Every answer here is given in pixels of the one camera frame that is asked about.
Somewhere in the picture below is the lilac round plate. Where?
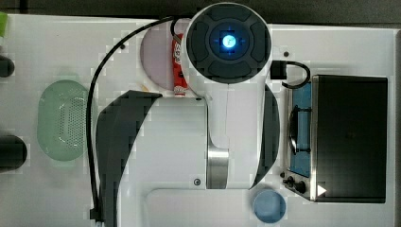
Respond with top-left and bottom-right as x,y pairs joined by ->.
140,22 -> 174,92

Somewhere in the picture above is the green perforated colander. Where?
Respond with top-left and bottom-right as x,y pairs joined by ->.
37,79 -> 88,162

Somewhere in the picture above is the large black pot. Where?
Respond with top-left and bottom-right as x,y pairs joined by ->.
0,135 -> 27,172

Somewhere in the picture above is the silver toaster oven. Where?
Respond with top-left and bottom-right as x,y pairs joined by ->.
283,75 -> 388,203

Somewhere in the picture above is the light blue cup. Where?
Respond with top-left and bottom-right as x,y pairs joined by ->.
253,189 -> 287,223

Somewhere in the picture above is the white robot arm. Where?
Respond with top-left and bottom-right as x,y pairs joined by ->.
96,3 -> 279,227

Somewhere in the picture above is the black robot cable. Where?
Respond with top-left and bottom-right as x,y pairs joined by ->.
85,15 -> 193,223

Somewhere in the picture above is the plush peeled banana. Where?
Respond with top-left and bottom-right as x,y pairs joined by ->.
141,85 -> 149,92

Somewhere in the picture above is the red plush ketchup bottle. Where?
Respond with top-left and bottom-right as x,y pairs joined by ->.
172,39 -> 188,96

